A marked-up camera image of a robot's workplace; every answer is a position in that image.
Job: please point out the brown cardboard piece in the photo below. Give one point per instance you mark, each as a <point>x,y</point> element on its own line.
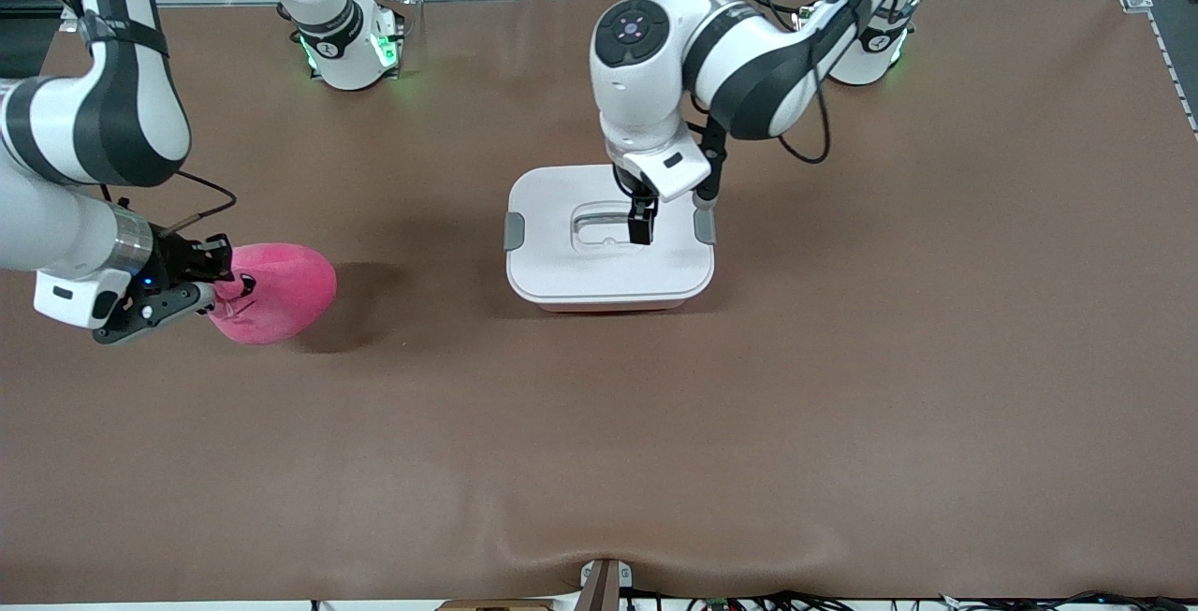
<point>496,605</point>

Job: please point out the pink plastic box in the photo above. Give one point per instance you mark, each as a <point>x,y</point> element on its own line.
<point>608,308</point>

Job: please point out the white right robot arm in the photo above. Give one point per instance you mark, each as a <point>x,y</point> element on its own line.
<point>122,124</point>

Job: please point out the brown table mat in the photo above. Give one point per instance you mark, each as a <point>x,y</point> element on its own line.
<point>599,452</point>

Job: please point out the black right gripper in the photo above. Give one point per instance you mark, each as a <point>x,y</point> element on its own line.
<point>181,261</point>

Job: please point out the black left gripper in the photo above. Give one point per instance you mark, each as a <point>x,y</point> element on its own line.
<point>641,214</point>

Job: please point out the white box lid grey latches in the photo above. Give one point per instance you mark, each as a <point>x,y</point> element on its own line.
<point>608,274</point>

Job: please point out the pink plush toy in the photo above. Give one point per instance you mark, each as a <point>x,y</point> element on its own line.
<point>281,293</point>

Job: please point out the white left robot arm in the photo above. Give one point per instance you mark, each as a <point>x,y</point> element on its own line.
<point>749,59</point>

